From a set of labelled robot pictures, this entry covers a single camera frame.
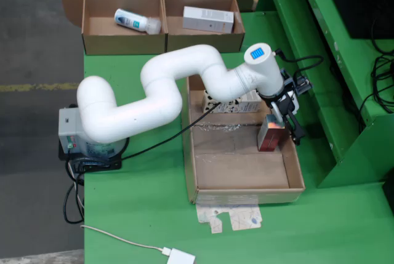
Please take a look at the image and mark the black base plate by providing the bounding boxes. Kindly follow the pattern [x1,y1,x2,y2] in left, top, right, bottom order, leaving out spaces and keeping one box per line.
[58,140,123,172]

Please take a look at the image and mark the black camera box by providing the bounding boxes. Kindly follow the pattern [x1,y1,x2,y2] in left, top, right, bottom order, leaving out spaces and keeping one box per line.
[292,74,313,95]

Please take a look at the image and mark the green metal cabinet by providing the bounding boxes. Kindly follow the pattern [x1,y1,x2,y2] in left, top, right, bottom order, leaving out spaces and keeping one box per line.
[255,0,394,190]

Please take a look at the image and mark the white blue plastic bottle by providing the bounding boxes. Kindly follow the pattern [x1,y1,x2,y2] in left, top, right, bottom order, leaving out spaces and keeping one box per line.
[114,8,162,35]

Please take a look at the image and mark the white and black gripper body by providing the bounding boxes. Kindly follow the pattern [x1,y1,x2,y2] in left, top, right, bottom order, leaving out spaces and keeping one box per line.
[257,84,300,123]

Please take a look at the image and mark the long black cable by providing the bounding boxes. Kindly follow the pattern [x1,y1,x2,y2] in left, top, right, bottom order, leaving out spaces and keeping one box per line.
[121,101,222,159]

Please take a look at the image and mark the shallow cardboard tray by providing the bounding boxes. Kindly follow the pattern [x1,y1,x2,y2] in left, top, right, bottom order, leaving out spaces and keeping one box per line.
[180,71,306,205]

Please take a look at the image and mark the holographic silver red carton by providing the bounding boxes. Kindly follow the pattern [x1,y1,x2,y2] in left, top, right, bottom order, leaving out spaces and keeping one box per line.
[257,114,286,153]

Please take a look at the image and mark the black power cable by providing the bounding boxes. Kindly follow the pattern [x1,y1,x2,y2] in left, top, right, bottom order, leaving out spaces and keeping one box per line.
[63,158,86,225]

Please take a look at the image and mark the cow print carton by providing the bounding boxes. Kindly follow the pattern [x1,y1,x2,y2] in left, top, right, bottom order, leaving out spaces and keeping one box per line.
[202,90,262,114]

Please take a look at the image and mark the black monitor cable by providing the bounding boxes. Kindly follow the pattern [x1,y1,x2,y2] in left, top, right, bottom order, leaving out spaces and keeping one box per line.
[370,14,394,56]

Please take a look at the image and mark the open brown cardboard box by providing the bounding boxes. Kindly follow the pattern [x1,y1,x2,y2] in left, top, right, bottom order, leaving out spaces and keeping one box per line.
[163,0,254,54]
[62,0,169,55]

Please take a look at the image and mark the white cable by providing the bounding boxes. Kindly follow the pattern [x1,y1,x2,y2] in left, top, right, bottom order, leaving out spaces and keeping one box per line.
[80,224,172,256]

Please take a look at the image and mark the flattened printed carton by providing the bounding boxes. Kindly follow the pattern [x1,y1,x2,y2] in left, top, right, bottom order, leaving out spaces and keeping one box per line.
[196,204,263,234]

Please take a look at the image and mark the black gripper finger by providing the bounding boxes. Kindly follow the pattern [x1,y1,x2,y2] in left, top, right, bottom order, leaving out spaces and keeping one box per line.
[286,112,307,146]
[281,110,292,130]

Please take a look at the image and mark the grey robot base unit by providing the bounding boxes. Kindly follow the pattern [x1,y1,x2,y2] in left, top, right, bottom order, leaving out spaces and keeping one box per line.
[58,106,130,158]

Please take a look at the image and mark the white power adapter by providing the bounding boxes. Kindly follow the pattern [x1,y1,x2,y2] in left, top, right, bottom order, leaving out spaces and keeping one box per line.
[167,247,196,264]

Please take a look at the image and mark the short looped black cable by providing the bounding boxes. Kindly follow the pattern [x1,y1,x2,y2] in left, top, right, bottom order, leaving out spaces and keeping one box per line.
[273,47,325,76]

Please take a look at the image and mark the long white carton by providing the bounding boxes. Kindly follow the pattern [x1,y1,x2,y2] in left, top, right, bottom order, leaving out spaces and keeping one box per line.
[182,6,235,34]

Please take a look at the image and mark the black cable bundle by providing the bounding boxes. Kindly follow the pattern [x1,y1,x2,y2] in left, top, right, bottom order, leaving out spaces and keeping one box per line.
[358,54,394,129]

